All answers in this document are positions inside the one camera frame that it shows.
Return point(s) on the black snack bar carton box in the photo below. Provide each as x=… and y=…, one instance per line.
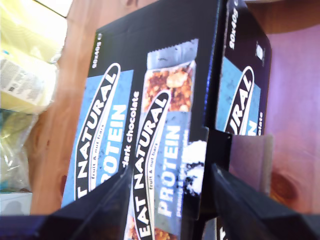
x=155, y=100

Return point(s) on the yellow plastic wrapped roll pack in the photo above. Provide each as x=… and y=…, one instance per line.
x=27, y=62

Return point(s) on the clear green plastic bag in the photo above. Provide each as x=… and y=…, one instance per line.
x=15, y=150

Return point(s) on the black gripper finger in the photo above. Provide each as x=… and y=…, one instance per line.
x=100, y=212
x=245, y=215

